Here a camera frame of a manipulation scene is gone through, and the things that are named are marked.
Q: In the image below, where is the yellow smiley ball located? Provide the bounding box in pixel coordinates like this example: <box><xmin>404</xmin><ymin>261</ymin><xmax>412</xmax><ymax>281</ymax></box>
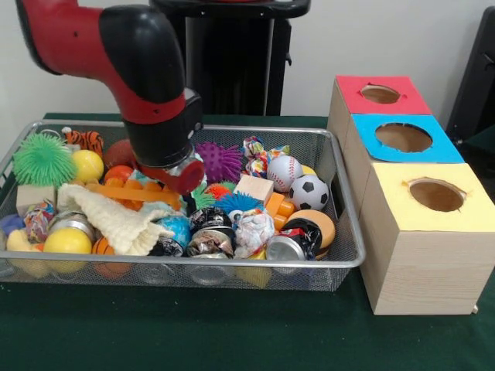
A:
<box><xmin>43</xmin><ymin>227</ymin><xmax>93</xmax><ymax>276</ymax></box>

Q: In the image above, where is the blue spiky ball with eyes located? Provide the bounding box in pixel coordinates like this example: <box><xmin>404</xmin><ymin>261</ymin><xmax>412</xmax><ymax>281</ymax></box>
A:
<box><xmin>215</xmin><ymin>192</ymin><xmax>264</xmax><ymax>216</ymax></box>

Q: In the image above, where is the dark green table cloth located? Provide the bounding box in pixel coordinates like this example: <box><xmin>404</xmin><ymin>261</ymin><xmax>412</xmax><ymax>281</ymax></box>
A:
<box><xmin>0</xmin><ymin>112</ymin><xmax>495</xmax><ymax>371</ymax></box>

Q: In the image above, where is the purple spiky toy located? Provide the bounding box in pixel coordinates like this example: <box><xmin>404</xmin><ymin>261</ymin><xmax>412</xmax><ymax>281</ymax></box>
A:
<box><xmin>193</xmin><ymin>141</ymin><xmax>245</xmax><ymax>185</ymax></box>

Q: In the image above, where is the crushed shiny silver can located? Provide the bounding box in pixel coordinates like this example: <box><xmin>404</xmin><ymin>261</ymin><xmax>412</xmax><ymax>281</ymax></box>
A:
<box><xmin>48</xmin><ymin>210</ymin><xmax>95</xmax><ymax>242</ymax></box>

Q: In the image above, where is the small soccer ball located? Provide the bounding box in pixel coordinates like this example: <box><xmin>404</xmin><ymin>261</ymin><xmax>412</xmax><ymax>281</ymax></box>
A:
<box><xmin>289</xmin><ymin>175</ymin><xmax>329</xmax><ymax>212</ymax></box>

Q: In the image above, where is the black drink can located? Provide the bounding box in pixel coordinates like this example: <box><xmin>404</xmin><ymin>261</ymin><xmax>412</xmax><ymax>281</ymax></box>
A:
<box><xmin>265</xmin><ymin>218</ymin><xmax>323</xmax><ymax>262</ymax></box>

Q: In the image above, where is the orange toy brick with studs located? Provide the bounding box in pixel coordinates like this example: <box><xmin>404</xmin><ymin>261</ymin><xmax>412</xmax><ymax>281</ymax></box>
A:
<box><xmin>85</xmin><ymin>179</ymin><xmax>184</xmax><ymax>212</ymax></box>

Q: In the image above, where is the wooden box with three holes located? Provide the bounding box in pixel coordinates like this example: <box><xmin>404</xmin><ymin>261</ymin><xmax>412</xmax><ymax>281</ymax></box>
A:
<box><xmin>327</xmin><ymin>75</ymin><xmax>495</xmax><ymax>315</ymax></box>

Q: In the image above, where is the cream yellow knitted cloth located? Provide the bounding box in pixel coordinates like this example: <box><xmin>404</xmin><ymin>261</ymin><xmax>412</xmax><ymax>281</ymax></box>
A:
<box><xmin>58</xmin><ymin>184</ymin><xmax>176</xmax><ymax>257</ymax></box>

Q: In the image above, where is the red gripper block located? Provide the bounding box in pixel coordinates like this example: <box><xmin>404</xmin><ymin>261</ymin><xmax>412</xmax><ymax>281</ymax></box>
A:
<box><xmin>135</xmin><ymin>153</ymin><xmax>207</xmax><ymax>216</ymax></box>

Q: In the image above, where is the large green spiky ball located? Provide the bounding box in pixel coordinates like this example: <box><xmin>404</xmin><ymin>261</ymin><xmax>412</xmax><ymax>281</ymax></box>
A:
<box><xmin>12</xmin><ymin>133</ymin><xmax>78</xmax><ymax>187</ymax></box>

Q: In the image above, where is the black upright panel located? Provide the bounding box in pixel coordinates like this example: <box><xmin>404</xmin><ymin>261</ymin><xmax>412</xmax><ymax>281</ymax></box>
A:
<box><xmin>449</xmin><ymin>6</ymin><xmax>495</xmax><ymax>144</ymax></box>

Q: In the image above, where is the shallow clear mesh bin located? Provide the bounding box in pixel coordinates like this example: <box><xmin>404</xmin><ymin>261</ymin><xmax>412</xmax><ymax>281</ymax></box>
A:
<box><xmin>0</xmin><ymin>120</ymin><xmax>367</xmax><ymax>291</ymax></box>

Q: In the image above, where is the striped orange tiger toy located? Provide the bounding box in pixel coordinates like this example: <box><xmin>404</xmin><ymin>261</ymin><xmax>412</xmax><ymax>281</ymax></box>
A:
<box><xmin>62</xmin><ymin>128</ymin><xmax>104</xmax><ymax>154</ymax></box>

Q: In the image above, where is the white baseball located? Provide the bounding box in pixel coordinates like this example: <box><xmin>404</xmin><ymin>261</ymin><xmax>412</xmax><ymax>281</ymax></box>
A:
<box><xmin>267</xmin><ymin>155</ymin><xmax>304</xmax><ymax>193</ymax></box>

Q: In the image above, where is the small brown football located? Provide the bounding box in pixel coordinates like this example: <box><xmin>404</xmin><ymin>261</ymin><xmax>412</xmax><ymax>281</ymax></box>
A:
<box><xmin>103</xmin><ymin>139</ymin><xmax>138</xmax><ymax>171</ymax></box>

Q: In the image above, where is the plain wooden cube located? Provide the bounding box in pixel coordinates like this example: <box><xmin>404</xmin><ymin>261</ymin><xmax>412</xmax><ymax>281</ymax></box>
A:
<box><xmin>16</xmin><ymin>184</ymin><xmax>57</xmax><ymax>217</ymax></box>
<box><xmin>234</xmin><ymin>174</ymin><xmax>275</xmax><ymax>206</ymax></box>

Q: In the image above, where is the small orange basketball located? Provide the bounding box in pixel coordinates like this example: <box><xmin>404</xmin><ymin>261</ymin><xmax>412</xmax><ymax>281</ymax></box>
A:
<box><xmin>91</xmin><ymin>236</ymin><xmax>132</xmax><ymax>279</ymax></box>

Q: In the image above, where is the small blue globe ball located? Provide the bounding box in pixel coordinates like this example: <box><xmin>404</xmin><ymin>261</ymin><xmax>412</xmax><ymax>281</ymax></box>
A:
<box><xmin>159</xmin><ymin>215</ymin><xmax>192</xmax><ymax>248</ymax></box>

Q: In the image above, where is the pale blue waffle cloth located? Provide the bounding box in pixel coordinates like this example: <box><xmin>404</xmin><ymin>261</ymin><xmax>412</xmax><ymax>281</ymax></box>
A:
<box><xmin>139</xmin><ymin>199</ymin><xmax>186</xmax><ymax>221</ymax></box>

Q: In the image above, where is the plain red ball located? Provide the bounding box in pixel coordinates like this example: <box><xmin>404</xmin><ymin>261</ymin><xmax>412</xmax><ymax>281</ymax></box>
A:
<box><xmin>104</xmin><ymin>165</ymin><xmax>134</xmax><ymax>183</ymax></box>

